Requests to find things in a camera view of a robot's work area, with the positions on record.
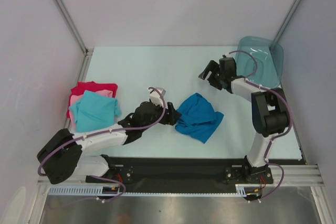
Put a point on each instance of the aluminium front frame rail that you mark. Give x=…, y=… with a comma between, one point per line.
x=294, y=175

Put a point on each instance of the teal transparent plastic bin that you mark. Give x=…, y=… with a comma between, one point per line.
x=261, y=60

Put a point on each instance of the folded cyan t shirt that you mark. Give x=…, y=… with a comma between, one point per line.
x=94, y=112

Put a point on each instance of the light blue cable duct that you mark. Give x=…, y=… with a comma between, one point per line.
x=75, y=190

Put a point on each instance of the left aluminium corner post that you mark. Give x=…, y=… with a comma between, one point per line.
x=63, y=10

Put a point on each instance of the aluminium corner post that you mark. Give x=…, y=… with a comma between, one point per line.
x=63, y=10
x=285, y=23

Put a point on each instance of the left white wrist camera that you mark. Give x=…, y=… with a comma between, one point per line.
x=156, y=95

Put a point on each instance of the right aluminium corner post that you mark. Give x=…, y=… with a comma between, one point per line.
x=285, y=23

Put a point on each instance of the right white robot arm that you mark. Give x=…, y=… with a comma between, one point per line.
x=270, y=113

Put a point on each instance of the blue t shirt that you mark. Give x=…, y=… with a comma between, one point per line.
x=198, y=118

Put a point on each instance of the folded pink t shirt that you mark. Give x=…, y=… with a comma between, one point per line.
x=75, y=98

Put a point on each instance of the folded red t shirt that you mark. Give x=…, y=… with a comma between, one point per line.
x=92, y=86

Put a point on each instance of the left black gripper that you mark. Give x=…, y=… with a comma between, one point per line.
x=172, y=115

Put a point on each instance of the right light cable duct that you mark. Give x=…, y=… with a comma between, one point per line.
x=250, y=189

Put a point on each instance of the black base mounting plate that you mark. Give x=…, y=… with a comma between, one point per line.
x=184, y=175

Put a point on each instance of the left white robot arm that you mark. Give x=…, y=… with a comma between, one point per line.
x=67, y=155

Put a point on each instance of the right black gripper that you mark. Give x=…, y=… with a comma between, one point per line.
x=215, y=74

